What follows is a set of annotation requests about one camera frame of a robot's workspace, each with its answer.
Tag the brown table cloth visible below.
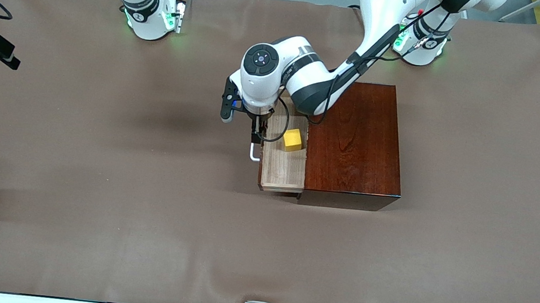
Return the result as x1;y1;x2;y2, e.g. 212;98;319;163
0;0;540;303

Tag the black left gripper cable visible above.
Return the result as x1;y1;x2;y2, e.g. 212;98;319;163
259;0;450;161

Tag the yellow wooden block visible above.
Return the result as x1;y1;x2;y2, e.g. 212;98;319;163
282;128;304;154

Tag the dark brown wooden cabinet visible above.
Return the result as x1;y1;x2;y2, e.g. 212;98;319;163
296;76;413;216

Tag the wooden drawer with white handle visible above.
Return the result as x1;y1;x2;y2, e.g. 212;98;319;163
246;107;313;196

